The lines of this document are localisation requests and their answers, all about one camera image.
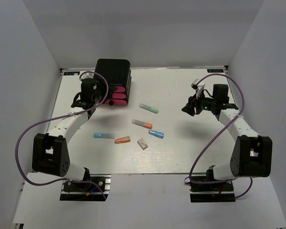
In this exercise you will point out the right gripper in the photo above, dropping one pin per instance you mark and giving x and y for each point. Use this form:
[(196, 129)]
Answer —
[(194, 102)]

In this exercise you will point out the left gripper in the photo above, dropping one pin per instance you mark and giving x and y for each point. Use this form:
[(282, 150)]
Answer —
[(111, 89)]

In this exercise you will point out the black pink drawer cabinet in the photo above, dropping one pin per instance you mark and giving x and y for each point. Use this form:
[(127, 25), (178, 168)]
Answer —
[(116, 72)]

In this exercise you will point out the green highlighter pen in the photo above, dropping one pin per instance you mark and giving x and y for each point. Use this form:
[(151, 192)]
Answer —
[(149, 108)]

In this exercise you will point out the light blue highlighter pen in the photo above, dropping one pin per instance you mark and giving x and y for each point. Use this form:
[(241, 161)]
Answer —
[(104, 135)]

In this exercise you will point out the dark blue highlighter pen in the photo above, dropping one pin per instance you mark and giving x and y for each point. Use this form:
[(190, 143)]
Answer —
[(156, 134)]

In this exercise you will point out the orange highlighter pen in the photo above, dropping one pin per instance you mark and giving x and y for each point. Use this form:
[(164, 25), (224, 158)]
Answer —
[(142, 124)]

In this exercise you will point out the white eraser box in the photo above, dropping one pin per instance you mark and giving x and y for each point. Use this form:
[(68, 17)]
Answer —
[(142, 144)]

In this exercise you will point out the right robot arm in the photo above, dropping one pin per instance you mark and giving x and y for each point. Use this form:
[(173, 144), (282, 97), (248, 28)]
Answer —
[(252, 153)]

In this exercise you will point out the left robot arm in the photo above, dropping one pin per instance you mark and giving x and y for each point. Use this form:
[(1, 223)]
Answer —
[(50, 150)]

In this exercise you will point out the right blue label sticker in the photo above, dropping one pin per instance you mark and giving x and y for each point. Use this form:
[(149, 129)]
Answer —
[(215, 70)]

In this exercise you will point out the blue label sticker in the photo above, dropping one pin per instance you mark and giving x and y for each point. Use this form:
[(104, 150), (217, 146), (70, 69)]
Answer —
[(215, 70), (71, 73)]

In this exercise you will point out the left blue label sticker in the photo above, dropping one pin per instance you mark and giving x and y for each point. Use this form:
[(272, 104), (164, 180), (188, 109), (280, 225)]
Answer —
[(71, 73)]

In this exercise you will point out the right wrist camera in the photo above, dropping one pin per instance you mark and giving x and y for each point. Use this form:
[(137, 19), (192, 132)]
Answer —
[(198, 85)]

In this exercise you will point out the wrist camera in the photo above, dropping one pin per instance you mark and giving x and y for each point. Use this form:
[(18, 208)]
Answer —
[(198, 85), (86, 76)]

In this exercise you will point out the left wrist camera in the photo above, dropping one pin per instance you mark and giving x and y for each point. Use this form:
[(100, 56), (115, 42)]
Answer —
[(86, 76)]

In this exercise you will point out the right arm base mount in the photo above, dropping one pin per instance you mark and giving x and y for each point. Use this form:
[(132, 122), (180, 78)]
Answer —
[(211, 193)]

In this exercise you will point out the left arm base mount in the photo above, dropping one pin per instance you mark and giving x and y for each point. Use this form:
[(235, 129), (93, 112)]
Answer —
[(87, 192)]

